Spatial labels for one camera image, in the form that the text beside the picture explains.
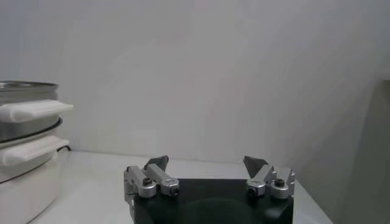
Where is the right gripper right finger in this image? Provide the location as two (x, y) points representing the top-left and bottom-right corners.
(243, 155), (297, 200)

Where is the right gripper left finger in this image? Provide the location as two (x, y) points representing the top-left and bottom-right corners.
(123, 155), (180, 211)

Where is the white electric cooker base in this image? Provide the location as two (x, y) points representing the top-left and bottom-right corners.
(0, 120), (71, 224)

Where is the stainless steel steamer basket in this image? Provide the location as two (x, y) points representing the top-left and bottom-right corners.
(0, 80), (74, 144)

